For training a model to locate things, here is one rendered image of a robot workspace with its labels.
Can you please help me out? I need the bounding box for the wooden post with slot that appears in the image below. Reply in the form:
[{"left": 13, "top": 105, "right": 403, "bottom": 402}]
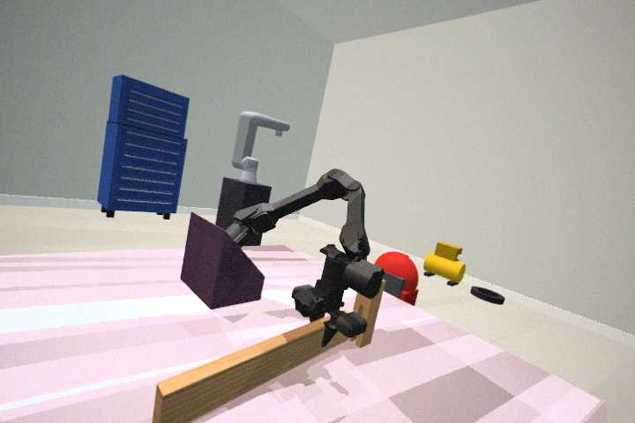
[{"left": 347, "top": 279, "right": 385, "bottom": 348}]

